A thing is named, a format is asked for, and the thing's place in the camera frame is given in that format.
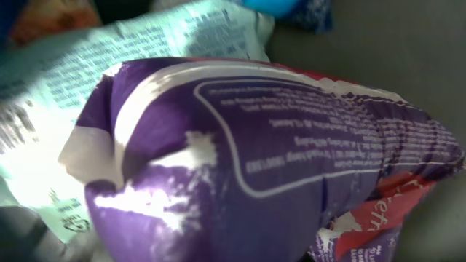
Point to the purple snack package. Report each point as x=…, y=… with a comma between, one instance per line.
x=232, y=160

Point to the blue cookie pack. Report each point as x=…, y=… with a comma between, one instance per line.
x=313, y=15

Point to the mint green snack packet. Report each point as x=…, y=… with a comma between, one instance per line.
x=45, y=86

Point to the small orange box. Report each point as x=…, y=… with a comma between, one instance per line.
x=41, y=18

